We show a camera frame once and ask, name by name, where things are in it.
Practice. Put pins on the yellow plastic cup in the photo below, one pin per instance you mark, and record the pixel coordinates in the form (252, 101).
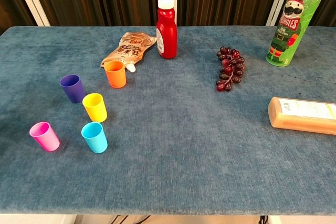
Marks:
(96, 111)

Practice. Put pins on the blue plastic cup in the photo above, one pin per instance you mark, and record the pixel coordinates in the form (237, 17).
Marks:
(96, 142)

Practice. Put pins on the purple plastic cup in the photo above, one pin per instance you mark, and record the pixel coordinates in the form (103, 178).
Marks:
(74, 91)

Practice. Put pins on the pink plastic cup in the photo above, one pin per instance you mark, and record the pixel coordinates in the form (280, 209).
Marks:
(48, 140)

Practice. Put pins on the orange plastic cup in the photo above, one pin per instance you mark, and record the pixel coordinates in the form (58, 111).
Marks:
(116, 78)

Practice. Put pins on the blue velvet tablecloth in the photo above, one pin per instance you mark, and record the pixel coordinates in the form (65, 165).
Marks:
(168, 150)

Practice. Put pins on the brown spout pouch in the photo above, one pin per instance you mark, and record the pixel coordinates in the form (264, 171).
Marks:
(131, 48)

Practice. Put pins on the red ketchup squeeze bottle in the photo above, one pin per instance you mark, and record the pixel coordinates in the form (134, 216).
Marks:
(167, 35)

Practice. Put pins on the red grape bunch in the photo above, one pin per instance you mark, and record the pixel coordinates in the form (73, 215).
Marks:
(231, 69)

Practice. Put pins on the orange juice bottle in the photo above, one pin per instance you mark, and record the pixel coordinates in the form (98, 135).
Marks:
(296, 125)

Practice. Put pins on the green Pringles can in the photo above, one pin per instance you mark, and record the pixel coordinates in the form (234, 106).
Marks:
(286, 37)

